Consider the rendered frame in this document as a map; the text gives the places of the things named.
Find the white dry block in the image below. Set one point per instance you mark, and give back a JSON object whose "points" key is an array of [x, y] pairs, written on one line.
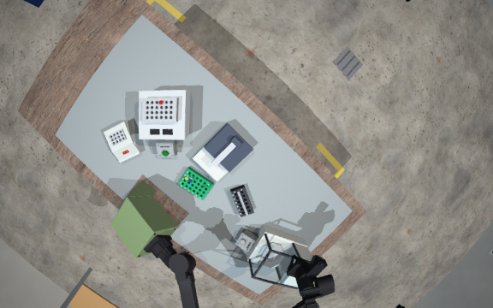
{"points": [[128, 147]]}

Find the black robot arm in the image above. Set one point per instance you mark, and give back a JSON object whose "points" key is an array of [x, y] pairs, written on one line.
{"points": [[184, 263]]}

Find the grey bench mat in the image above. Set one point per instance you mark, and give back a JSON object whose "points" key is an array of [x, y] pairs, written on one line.
{"points": [[285, 192]]}

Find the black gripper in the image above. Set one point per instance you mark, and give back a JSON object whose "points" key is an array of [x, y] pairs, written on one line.
{"points": [[292, 268]]}

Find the green tube rack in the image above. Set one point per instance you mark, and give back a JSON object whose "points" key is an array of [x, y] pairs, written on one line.
{"points": [[198, 184]]}

